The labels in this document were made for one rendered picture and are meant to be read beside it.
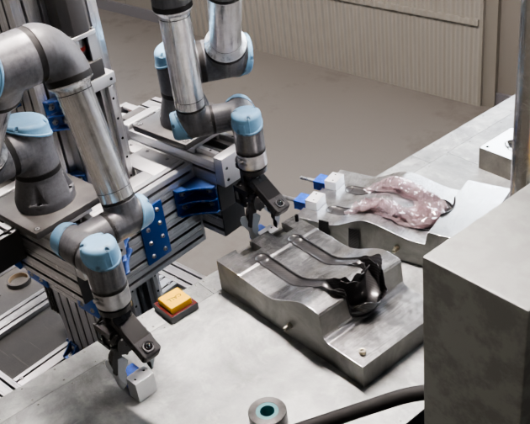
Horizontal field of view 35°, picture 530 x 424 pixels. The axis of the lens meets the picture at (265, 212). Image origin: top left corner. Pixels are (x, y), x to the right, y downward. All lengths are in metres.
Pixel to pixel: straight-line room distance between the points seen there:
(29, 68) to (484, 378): 1.02
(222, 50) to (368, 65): 2.75
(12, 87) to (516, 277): 1.02
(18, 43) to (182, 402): 0.82
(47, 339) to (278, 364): 1.34
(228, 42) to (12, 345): 1.43
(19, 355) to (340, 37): 2.80
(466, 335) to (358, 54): 3.95
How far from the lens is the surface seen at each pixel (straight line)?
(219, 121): 2.15
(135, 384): 1.87
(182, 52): 2.06
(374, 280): 1.98
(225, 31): 2.19
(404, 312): 1.94
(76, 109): 1.75
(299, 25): 5.20
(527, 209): 1.18
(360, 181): 2.40
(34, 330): 3.16
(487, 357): 1.11
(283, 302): 1.93
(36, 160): 2.09
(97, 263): 1.68
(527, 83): 1.34
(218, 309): 2.09
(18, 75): 1.68
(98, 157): 1.77
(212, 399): 1.88
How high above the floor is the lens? 2.13
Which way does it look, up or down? 33 degrees down
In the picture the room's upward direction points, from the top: 8 degrees counter-clockwise
